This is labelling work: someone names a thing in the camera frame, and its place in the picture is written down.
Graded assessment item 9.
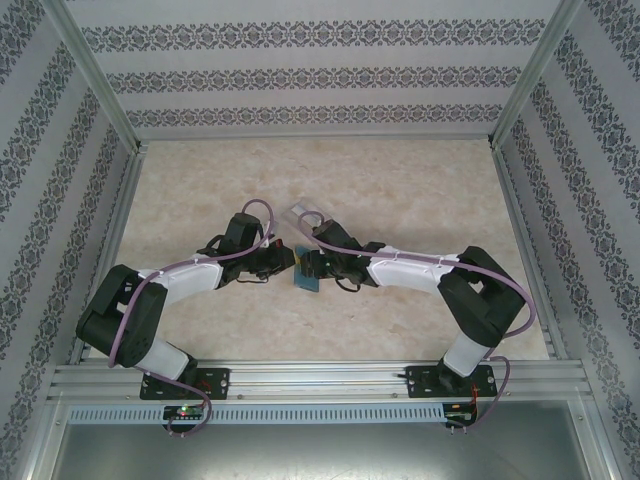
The small circuit board, green light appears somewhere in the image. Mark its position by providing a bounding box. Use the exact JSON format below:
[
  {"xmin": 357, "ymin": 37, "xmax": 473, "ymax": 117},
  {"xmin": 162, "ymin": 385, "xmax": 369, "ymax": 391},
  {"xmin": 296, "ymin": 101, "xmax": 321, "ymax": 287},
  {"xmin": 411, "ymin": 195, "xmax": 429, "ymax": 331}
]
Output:
[{"xmin": 163, "ymin": 405, "xmax": 207, "ymax": 421}]

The aluminium mounting rail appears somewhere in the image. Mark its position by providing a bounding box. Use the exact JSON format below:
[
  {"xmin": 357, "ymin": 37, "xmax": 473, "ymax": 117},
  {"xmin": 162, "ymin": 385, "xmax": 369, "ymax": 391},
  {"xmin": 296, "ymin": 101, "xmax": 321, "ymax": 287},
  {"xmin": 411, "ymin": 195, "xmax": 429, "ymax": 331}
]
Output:
[{"xmin": 47, "ymin": 358, "xmax": 586, "ymax": 401}]

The aluminium side rail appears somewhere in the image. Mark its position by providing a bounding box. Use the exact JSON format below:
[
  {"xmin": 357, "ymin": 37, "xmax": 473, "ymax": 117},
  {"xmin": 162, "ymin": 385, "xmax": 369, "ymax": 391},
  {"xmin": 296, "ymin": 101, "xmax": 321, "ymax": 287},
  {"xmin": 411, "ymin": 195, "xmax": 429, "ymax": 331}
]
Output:
[
  {"xmin": 487, "ymin": 139, "xmax": 569, "ymax": 361},
  {"xmin": 69, "ymin": 142, "xmax": 149, "ymax": 366}
]

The blue card holder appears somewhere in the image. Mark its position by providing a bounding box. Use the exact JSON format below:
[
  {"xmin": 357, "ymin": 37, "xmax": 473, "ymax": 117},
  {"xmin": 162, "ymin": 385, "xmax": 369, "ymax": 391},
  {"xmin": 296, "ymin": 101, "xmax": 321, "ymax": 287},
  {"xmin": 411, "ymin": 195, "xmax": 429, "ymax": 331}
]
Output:
[{"xmin": 291, "ymin": 244, "xmax": 324, "ymax": 294}]

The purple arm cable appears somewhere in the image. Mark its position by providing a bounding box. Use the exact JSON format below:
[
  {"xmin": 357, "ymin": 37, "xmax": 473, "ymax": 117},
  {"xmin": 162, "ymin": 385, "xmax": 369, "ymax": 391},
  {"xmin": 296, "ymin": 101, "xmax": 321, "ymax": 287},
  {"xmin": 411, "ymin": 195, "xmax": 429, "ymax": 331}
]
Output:
[
  {"xmin": 108, "ymin": 198, "xmax": 277, "ymax": 440},
  {"xmin": 297, "ymin": 212, "xmax": 535, "ymax": 434}
]

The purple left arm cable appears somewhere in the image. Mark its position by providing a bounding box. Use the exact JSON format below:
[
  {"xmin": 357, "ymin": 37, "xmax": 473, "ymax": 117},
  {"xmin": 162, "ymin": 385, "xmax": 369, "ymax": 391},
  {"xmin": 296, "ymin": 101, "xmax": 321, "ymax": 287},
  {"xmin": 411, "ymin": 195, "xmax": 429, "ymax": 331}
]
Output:
[{"xmin": 108, "ymin": 198, "xmax": 277, "ymax": 440}]

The small circuit board, blue light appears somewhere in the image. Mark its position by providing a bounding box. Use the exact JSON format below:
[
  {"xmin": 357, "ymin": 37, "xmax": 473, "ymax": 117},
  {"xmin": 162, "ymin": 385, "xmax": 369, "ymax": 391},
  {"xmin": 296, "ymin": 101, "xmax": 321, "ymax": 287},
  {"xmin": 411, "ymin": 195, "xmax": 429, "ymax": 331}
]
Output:
[{"xmin": 446, "ymin": 402, "xmax": 479, "ymax": 426}]

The slotted grey cable duct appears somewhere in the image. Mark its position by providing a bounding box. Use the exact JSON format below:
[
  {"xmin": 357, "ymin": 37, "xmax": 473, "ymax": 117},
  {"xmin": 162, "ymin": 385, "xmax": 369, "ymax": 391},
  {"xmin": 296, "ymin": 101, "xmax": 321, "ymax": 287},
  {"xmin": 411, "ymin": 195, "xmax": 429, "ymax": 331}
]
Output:
[{"xmin": 67, "ymin": 403, "xmax": 446, "ymax": 425}]

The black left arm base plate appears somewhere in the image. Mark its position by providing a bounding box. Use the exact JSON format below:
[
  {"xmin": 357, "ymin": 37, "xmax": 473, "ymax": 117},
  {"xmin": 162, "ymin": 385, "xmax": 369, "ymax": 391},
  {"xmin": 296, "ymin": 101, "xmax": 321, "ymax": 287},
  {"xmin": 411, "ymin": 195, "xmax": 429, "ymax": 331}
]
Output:
[{"xmin": 139, "ymin": 367, "xmax": 232, "ymax": 401}]

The aluminium frame post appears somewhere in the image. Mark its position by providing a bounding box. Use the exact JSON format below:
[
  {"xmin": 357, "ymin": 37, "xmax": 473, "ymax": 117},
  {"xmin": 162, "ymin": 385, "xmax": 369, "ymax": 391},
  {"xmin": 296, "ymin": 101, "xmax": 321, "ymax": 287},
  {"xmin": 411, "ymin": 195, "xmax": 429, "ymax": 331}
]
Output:
[
  {"xmin": 487, "ymin": 0, "xmax": 586, "ymax": 149},
  {"xmin": 43, "ymin": 0, "xmax": 146, "ymax": 154}
]

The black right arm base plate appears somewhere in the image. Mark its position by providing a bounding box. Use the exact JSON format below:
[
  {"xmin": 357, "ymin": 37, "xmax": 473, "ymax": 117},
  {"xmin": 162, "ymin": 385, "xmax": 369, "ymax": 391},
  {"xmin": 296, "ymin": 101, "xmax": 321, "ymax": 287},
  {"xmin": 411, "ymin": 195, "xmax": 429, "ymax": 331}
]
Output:
[{"xmin": 407, "ymin": 364, "xmax": 503, "ymax": 400}]

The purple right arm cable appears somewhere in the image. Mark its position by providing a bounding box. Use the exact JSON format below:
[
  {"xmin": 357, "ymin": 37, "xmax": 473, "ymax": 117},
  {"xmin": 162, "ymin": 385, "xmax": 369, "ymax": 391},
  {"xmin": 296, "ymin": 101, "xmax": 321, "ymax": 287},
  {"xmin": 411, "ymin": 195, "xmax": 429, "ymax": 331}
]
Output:
[{"xmin": 297, "ymin": 212, "xmax": 535, "ymax": 434}]

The clear plastic card tray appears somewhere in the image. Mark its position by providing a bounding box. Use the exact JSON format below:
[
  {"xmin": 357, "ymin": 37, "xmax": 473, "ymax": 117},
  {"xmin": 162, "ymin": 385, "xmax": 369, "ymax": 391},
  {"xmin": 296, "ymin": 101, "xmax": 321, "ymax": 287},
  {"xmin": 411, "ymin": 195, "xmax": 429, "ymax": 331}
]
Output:
[{"xmin": 281, "ymin": 198, "xmax": 337, "ymax": 236}]

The grey metal sheet panel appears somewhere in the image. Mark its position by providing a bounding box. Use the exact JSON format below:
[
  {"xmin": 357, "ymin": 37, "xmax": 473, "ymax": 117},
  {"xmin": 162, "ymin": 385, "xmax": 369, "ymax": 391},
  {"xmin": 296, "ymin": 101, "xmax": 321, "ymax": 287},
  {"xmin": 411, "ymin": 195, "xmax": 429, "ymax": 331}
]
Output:
[{"xmin": 49, "ymin": 422, "xmax": 611, "ymax": 480}]

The aluminium rear rail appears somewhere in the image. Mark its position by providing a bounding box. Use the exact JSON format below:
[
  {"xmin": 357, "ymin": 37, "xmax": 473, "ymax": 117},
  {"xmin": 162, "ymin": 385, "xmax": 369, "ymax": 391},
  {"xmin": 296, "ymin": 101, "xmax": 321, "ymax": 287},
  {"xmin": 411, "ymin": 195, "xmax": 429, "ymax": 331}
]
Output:
[{"xmin": 134, "ymin": 131, "xmax": 496, "ymax": 144}]

